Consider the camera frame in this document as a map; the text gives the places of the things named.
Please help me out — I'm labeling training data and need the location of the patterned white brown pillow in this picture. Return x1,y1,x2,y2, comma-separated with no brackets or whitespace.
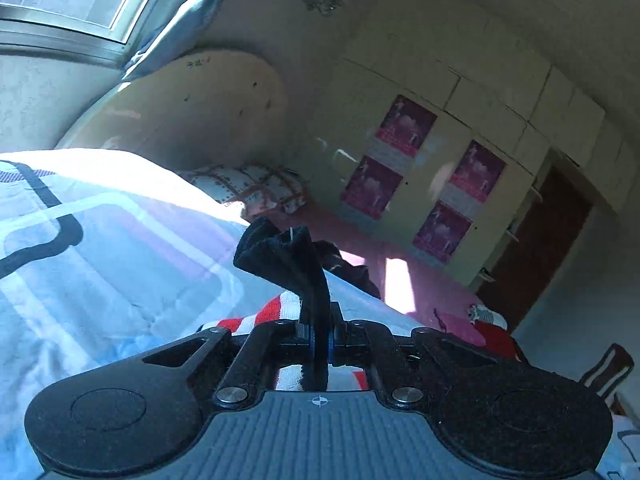
180,162,308,216

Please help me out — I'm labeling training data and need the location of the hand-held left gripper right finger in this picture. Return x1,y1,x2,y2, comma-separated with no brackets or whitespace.
327,320,497,409

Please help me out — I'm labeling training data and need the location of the grey blue curtain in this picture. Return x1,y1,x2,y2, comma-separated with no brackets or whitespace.
120,0,251,81

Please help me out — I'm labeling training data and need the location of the red black white striped sweater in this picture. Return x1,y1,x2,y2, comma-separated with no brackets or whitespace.
197,216,373,392

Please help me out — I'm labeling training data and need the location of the cream wardrobe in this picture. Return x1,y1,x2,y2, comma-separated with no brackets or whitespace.
320,10,621,288

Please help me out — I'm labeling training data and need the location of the black white striped garment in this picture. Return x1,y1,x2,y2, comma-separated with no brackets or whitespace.
467,304,508,331

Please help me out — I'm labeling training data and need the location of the dark wooden chair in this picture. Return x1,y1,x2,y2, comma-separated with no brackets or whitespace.
580,342,636,391

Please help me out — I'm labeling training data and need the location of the purple wall poster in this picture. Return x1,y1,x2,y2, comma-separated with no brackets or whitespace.
341,156,405,220
411,201,473,265
375,94,438,158
447,140,508,205

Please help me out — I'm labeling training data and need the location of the brown wooden door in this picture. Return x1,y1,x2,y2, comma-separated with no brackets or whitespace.
475,162,596,331

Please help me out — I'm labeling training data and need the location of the pink bedsheet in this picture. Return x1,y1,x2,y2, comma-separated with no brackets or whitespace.
295,200,501,331

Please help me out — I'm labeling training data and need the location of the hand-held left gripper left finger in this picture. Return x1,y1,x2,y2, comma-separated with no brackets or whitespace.
142,322,317,407

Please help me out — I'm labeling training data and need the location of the red garment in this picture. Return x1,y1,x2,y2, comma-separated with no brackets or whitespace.
475,317,527,362

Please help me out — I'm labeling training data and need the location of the dark clothes pile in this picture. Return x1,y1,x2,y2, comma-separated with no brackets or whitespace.
312,240,383,301

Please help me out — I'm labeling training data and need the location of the metal framed window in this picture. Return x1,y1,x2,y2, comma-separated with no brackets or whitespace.
0,0,176,66

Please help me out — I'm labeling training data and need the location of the white blue pink printed blanket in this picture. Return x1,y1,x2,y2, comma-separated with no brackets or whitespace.
0,147,640,480

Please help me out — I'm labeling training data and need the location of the cream round headboard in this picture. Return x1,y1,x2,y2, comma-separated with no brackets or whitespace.
55,47,288,206

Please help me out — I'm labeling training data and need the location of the pink cloth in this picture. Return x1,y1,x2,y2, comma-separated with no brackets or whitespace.
432,310,488,347

